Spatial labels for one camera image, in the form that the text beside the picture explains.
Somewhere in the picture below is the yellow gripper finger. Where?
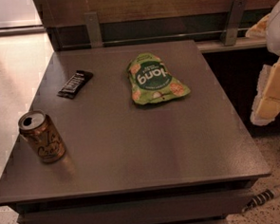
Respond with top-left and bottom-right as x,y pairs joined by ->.
250,58 -> 280,126
246,14 -> 270,39

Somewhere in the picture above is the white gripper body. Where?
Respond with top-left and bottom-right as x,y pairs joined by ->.
266,0 -> 280,57

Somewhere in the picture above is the orange LaCroix soda can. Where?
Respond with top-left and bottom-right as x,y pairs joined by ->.
18,110 -> 65,163

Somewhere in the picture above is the green snack chip bag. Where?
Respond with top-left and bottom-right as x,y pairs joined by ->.
127,52 -> 190,105

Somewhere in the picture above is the grey table drawer cabinet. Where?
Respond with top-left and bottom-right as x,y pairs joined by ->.
13,179 -> 254,224

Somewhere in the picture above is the black candy bar wrapper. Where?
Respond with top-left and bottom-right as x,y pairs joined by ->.
57,70 -> 93,99

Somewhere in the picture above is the right metal shelf bracket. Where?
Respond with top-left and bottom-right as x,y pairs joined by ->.
220,0 -> 248,44

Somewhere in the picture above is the metal shelf bracket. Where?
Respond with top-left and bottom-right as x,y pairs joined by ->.
220,0 -> 248,44
84,11 -> 103,48

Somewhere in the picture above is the wooden wall shelf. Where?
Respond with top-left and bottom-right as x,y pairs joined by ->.
196,37 -> 266,53

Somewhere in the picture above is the striped cable on floor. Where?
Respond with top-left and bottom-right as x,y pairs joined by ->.
240,185 -> 280,214

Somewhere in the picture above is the left metal shelf bracket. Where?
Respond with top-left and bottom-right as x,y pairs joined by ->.
84,11 -> 103,48

